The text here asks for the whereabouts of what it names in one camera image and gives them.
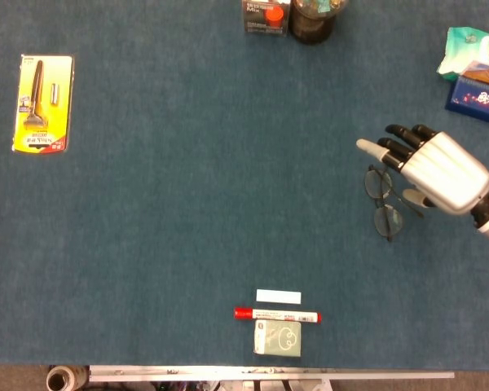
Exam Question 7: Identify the green white wet wipes pack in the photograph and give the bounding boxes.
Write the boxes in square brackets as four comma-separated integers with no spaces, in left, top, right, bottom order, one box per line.
[436,26,489,85]

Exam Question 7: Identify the blue printed tissue box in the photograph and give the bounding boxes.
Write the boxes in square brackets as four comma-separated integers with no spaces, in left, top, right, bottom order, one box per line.
[444,60,489,128]

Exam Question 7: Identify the dark glass jar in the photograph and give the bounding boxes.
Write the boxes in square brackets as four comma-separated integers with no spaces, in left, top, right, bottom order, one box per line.
[289,0,350,46]

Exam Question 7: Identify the brown tape roll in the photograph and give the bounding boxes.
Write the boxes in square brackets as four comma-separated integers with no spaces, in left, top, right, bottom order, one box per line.
[45,365,90,391]

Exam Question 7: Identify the thin-framed eyeglasses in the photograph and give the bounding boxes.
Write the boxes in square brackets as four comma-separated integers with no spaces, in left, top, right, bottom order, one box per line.
[363,164,425,243]

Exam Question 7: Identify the white rectangular eraser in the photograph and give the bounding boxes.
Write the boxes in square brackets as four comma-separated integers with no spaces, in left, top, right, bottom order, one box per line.
[255,288,302,305]

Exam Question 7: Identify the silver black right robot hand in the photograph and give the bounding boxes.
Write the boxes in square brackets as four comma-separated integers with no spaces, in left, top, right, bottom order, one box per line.
[355,123,489,215]

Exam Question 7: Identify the yellow razor blister pack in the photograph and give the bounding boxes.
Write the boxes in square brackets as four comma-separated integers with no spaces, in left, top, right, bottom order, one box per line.
[11,54,75,155]

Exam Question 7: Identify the grey box with red cap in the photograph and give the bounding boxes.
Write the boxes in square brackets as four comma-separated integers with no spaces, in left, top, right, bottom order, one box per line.
[241,0,291,38]

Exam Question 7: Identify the red white marker pen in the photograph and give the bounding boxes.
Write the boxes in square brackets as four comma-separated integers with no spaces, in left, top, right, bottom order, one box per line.
[233,306,323,324]

